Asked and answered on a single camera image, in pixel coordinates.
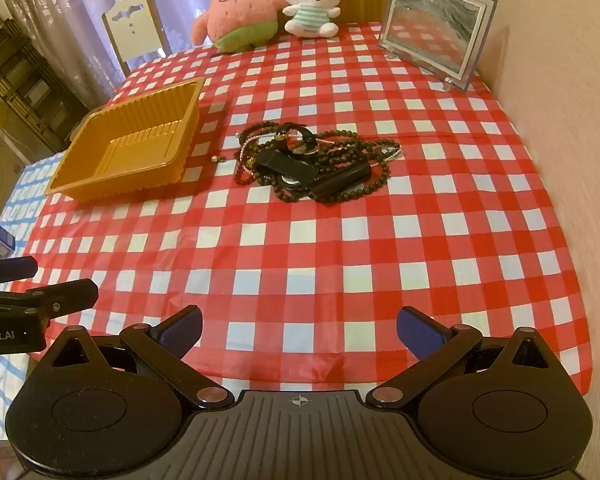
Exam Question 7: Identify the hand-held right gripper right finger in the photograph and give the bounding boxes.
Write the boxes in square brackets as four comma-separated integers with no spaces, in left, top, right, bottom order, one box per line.
[366,306,563,409]

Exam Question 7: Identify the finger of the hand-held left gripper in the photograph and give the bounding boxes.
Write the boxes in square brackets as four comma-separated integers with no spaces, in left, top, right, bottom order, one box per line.
[0,280,99,318]
[0,256,39,287]

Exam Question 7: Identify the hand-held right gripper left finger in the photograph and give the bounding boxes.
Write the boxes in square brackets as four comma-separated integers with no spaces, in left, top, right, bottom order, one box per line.
[37,305,233,408]

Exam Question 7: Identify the yellow plastic tray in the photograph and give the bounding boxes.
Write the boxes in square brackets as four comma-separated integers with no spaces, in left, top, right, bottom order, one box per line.
[45,77,206,203]

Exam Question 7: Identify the dark brown bead necklace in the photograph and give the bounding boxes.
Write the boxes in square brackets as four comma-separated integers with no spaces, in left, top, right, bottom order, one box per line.
[279,130,392,206]

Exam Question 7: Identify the white pearl necklace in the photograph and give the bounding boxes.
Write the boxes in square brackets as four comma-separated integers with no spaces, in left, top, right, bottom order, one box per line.
[236,127,402,183]

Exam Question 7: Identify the black strap wristwatch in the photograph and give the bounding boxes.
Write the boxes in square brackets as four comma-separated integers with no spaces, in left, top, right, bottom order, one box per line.
[256,151,317,192]

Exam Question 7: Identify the black wristwatch gold dial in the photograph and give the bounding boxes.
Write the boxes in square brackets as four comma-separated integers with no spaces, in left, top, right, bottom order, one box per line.
[279,122,325,158]

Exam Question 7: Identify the blue checked cloth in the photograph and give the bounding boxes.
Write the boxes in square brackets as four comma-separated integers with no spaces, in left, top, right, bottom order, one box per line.
[0,155,73,466]

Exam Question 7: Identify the red checked tablecloth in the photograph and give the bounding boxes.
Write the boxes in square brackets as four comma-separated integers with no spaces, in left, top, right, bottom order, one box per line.
[10,20,593,396]

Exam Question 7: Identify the dark folding metal rack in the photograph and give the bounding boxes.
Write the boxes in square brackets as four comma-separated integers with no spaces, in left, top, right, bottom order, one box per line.
[0,6,88,153]

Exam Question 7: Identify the white wooden chair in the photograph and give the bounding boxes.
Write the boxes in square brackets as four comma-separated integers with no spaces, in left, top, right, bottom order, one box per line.
[101,0,173,78]

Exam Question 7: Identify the framed sand picture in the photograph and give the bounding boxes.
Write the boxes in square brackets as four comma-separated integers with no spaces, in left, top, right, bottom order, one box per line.
[378,0,497,93]

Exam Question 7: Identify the pink starfish plush toy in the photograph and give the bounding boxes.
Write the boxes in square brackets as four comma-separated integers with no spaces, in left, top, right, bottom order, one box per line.
[191,0,286,53]

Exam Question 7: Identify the white bunny plush toy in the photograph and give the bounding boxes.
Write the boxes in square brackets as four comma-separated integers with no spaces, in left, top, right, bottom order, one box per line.
[280,0,346,38]

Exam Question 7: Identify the red bead bracelet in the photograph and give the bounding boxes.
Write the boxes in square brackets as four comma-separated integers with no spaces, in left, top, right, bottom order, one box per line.
[234,147,261,187]

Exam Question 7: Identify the black bar bracelet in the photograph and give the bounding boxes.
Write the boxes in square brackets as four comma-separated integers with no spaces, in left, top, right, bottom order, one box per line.
[309,164,369,202]

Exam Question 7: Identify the thin brown bead string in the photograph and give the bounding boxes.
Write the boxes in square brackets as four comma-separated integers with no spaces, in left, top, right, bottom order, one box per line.
[211,122,306,163]

